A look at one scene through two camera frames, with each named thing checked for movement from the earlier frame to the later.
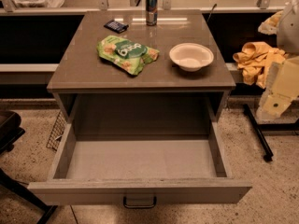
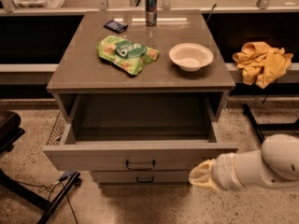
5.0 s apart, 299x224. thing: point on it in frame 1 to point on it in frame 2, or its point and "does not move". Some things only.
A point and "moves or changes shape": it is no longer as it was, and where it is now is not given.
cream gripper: (289, 32) to (222, 171)
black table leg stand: (260, 130) does not move
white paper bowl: (191, 56) does not move
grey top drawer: (138, 150) moves or changes shape
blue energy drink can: (151, 8) does not move
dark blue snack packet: (116, 26) does not move
